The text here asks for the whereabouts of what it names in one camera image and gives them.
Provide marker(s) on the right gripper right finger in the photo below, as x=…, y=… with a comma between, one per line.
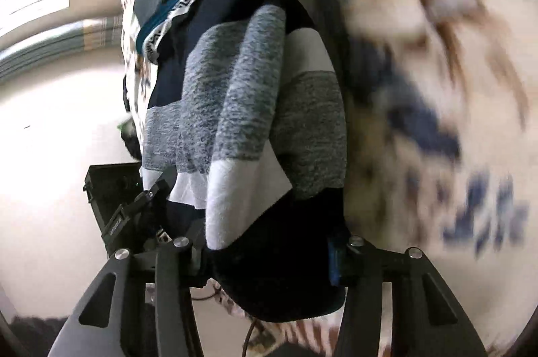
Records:
x=427, y=318

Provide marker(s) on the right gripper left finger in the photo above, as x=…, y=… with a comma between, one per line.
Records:
x=108, y=319

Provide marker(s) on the navy grey striped sweater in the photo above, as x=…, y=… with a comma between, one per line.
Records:
x=247, y=110

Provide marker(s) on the left blue-grey curtain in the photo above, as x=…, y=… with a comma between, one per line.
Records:
x=66, y=40

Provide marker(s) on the floral cream bed blanket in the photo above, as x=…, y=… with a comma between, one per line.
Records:
x=440, y=105

